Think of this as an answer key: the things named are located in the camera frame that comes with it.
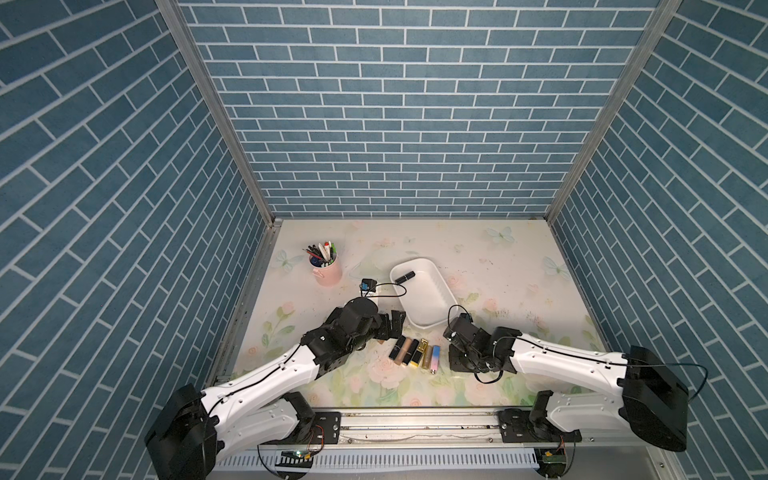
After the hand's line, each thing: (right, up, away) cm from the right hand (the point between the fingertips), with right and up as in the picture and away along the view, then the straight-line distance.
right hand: (452, 363), depth 82 cm
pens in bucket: (-40, +30, +14) cm, 52 cm away
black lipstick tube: (-16, +3, +4) cm, 16 cm away
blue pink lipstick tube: (-4, 0, +2) cm, 5 cm away
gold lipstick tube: (-7, +1, +2) cm, 7 cm away
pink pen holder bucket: (-38, +23, +13) cm, 46 cm away
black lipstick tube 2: (-12, +22, +19) cm, 32 cm away
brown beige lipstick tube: (-14, +2, +3) cm, 14 cm away
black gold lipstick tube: (-10, 0, +1) cm, 10 cm away
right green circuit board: (+23, -20, -9) cm, 32 cm away
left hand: (-14, +14, -3) cm, 20 cm away
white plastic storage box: (-5, +14, +14) cm, 21 cm away
